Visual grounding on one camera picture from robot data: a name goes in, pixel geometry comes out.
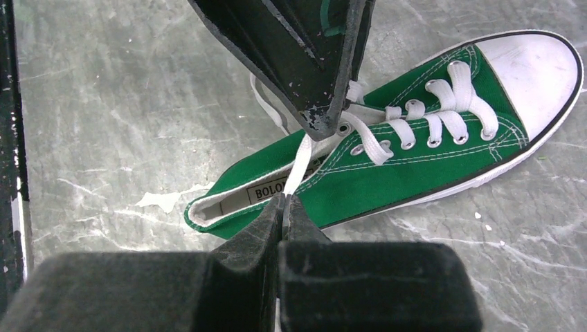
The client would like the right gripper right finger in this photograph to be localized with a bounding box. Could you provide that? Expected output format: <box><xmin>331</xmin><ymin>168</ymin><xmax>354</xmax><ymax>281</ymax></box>
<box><xmin>280</xmin><ymin>194</ymin><xmax>332</xmax><ymax>331</ymax></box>

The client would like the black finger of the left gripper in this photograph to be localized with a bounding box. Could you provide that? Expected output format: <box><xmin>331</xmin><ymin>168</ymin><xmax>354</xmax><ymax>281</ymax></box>
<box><xmin>191</xmin><ymin>0</ymin><xmax>374</xmax><ymax>141</ymax></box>

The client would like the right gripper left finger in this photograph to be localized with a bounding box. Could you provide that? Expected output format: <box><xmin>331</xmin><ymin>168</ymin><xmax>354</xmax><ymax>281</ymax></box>
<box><xmin>192</xmin><ymin>194</ymin><xmax>285</xmax><ymax>331</ymax></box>

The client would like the green canvas sneaker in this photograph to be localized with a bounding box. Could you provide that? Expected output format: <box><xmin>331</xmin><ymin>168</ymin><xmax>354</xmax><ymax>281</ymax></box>
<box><xmin>184</xmin><ymin>30</ymin><xmax>584</xmax><ymax>239</ymax></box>

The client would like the white shoelace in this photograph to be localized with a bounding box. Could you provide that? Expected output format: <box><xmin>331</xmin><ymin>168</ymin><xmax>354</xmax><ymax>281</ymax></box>
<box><xmin>249</xmin><ymin>60</ymin><xmax>500</xmax><ymax>198</ymax></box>

